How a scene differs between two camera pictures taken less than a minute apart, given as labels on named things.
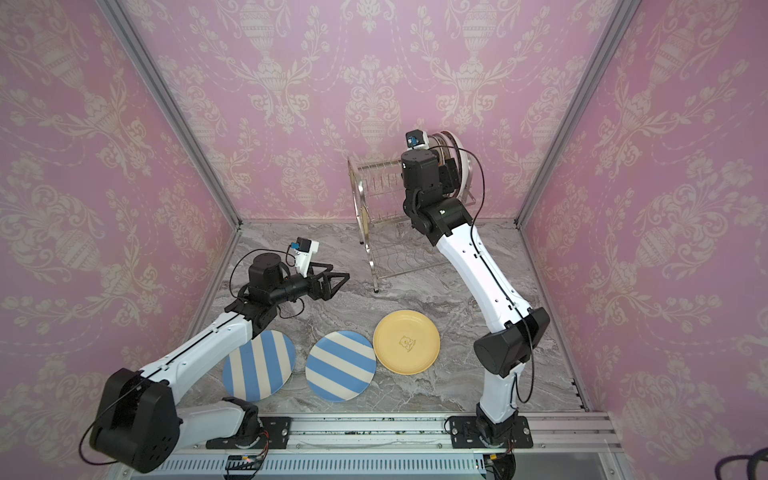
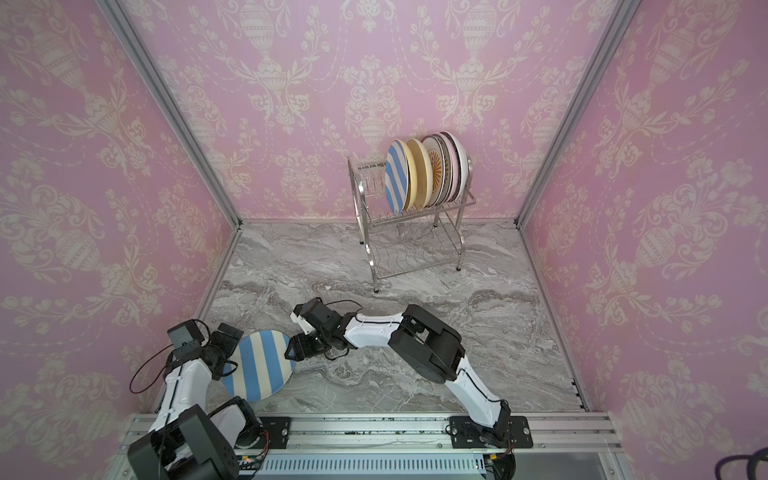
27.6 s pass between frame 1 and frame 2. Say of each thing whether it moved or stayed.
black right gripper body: moved
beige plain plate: moved
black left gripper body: moved
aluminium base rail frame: stayed
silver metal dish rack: stayed
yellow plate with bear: moved
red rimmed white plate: moved
